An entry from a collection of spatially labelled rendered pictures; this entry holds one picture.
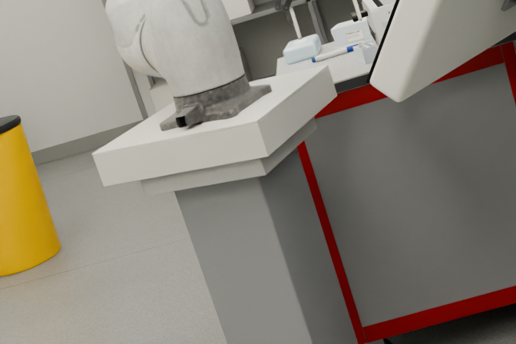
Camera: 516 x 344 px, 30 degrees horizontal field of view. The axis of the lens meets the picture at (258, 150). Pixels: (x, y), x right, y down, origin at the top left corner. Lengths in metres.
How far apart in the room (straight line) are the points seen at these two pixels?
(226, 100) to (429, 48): 0.86
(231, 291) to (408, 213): 0.57
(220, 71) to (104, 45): 4.76
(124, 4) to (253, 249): 0.57
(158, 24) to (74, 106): 4.89
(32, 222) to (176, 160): 2.64
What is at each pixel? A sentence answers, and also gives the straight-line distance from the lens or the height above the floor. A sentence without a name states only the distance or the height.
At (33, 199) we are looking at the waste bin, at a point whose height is 0.29.
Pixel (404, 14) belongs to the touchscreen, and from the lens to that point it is 1.07.
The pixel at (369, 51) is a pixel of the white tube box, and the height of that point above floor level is 0.79.
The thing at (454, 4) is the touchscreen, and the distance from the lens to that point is 1.08.
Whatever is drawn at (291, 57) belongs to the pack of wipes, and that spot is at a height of 0.78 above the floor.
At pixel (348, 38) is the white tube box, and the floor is 0.77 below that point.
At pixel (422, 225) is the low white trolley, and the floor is 0.35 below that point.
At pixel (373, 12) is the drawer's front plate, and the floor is 0.92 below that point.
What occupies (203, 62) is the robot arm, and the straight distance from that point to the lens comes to 1.87.
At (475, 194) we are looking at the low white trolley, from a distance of 2.39.
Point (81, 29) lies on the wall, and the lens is 6.64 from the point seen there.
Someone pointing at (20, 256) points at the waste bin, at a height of 0.07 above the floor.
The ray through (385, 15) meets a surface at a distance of 2.27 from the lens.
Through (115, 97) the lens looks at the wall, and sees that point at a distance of 6.67.
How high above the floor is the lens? 1.18
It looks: 13 degrees down
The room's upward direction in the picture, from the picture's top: 18 degrees counter-clockwise
